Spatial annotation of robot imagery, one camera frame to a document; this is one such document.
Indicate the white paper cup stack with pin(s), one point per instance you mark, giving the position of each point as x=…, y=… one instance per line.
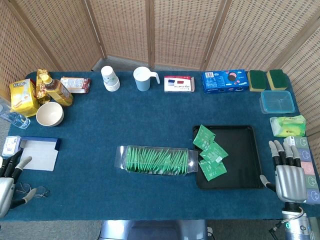
x=110, y=78

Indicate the beige bowl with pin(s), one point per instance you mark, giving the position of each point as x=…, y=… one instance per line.
x=50, y=113

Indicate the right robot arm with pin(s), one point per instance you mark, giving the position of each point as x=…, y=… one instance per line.
x=296, y=225

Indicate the open blue white box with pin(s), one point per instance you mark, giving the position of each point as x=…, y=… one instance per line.
x=40, y=153

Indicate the black tray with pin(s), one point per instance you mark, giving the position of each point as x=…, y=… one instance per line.
x=242, y=155

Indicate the green wet wipes pack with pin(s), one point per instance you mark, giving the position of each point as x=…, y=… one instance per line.
x=287, y=126

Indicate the yellow snack packet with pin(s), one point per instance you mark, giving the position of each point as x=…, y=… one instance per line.
x=41, y=87

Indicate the small white blue packet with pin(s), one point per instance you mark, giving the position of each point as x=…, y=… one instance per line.
x=11, y=146

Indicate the red white snack pack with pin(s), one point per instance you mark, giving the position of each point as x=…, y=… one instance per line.
x=75, y=85

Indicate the blue table cloth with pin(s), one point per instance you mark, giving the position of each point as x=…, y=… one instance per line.
x=100, y=120

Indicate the clear water bottle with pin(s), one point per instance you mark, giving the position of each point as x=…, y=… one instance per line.
x=15, y=118

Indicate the yellow snack box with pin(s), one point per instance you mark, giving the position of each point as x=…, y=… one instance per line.
x=23, y=100

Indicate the clear plastic tea box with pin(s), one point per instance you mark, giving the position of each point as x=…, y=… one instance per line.
x=121, y=160

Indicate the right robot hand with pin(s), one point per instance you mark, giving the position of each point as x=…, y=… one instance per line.
x=291, y=182

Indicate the yellow drink bottle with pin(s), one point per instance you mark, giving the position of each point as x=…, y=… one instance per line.
x=58, y=91

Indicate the woven wooden folding screen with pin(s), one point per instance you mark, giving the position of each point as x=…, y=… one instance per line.
x=175, y=25

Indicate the clear container blue lid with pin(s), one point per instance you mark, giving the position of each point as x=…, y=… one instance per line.
x=277, y=102

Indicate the green tea packet bottom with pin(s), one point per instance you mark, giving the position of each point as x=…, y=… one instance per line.
x=212, y=171

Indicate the blue cookie box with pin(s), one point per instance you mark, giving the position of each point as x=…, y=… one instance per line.
x=225, y=82

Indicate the green tea packet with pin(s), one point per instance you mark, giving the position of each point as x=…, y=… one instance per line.
x=212, y=171
x=213, y=152

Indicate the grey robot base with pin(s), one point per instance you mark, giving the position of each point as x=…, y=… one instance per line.
x=155, y=230

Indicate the white red card box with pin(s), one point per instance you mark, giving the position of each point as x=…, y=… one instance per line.
x=178, y=84

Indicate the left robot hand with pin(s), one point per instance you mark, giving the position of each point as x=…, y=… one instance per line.
x=6, y=192

